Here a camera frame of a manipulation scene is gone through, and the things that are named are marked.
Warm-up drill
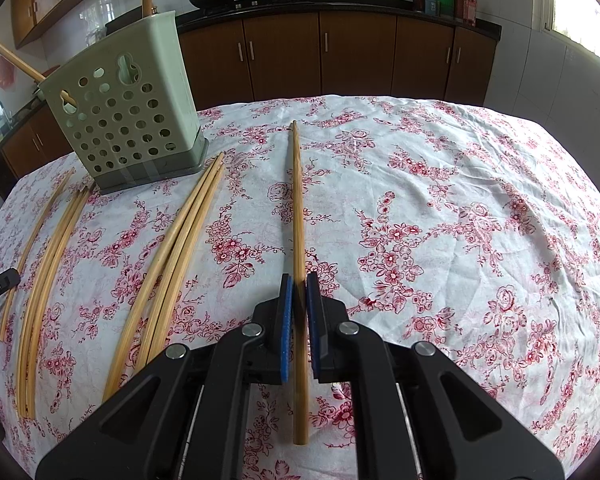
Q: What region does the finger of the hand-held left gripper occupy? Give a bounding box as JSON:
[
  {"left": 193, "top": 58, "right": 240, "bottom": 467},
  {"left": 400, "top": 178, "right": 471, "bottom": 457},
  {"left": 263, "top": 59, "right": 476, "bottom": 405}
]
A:
[{"left": 0, "top": 268, "right": 21, "bottom": 311}]

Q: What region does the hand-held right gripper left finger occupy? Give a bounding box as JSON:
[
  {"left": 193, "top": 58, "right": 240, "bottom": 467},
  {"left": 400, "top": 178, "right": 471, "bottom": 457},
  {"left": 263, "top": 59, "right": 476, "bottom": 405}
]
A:
[{"left": 35, "top": 274, "right": 301, "bottom": 480}]

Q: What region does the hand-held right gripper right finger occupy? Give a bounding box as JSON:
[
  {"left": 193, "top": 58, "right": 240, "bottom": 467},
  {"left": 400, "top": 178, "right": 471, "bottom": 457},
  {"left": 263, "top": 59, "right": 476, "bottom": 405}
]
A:
[{"left": 305, "top": 272, "right": 566, "bottom": 480}]

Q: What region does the straight bamboo chopstick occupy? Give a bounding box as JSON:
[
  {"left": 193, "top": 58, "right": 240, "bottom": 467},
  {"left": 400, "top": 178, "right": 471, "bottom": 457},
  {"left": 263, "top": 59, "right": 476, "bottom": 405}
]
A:
[{"left": 289, "top": 120, "right": 311, "bottom": 447}]

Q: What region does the green perforated utensil holder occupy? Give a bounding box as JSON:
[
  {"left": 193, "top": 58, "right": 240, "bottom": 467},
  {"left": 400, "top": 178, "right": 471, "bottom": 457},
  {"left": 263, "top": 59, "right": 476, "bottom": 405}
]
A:
[{"left": 39, "top": 10, "right": 211, "bottom": 196}]

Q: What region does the red floral tablecloth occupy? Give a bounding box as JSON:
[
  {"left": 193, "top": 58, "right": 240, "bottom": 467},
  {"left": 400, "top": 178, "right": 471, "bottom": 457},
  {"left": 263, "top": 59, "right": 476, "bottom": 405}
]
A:
[{"left": 0, "top": 94, "right": 600, "bottom": 480}]

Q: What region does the small brown base cabinet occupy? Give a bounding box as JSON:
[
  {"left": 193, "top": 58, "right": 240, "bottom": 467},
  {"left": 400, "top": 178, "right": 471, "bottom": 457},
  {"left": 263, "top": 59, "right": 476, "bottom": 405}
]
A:
[{"left": 0, "top": 105, "right": 73, "bottom": 181}]

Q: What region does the red hanging decoration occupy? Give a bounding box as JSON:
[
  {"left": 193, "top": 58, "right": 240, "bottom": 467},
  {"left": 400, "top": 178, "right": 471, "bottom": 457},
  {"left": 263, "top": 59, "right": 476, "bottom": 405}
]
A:
[{"left": 0, "top": 55, "right": 18, "bottom": 91}]

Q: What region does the long brown base cabinet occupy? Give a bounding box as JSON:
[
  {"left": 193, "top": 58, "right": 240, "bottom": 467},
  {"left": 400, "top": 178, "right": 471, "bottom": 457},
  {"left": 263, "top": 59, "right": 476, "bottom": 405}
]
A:
[{"left": 177, "top": 10, "right": 498, "bottom": 106}]

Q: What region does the black kitchen countertop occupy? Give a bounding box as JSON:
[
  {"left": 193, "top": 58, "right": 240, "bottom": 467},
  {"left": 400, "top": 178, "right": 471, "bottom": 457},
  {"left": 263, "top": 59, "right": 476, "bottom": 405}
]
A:
[{"left": 105, "top": 0, "right": 503, "bottom": 41}]

